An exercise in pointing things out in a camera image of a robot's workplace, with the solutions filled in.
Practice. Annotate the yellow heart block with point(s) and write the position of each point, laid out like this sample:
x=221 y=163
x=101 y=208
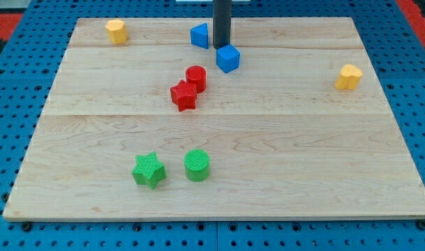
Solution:
x=349 y=77

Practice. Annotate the green cylinder block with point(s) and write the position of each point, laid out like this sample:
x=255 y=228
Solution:
x=196 y=163

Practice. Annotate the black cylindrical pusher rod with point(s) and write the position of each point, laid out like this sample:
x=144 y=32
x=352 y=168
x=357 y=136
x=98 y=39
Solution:
x=222 y=13

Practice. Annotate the wooden board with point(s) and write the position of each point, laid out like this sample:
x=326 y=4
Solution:
x=283 y=142

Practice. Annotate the green star block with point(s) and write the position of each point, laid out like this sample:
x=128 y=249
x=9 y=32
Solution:
x=148 y=170

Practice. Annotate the blue cube block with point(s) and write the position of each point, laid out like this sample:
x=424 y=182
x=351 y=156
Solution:
x=228 y=58

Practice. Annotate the red cylinder block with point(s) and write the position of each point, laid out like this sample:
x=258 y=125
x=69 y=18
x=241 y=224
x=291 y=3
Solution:
x=197 y=75

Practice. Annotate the red star block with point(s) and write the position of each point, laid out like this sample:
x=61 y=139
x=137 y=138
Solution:
x=184 y=95

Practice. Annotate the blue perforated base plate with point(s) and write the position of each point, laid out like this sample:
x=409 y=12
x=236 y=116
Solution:
x=30 y=61

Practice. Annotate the yellow pentagon block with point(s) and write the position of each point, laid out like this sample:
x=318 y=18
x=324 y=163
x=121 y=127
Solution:
x=116 y=31

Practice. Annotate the blue triangle block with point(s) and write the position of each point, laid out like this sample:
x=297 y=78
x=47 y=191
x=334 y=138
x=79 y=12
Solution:
x=200 y=36

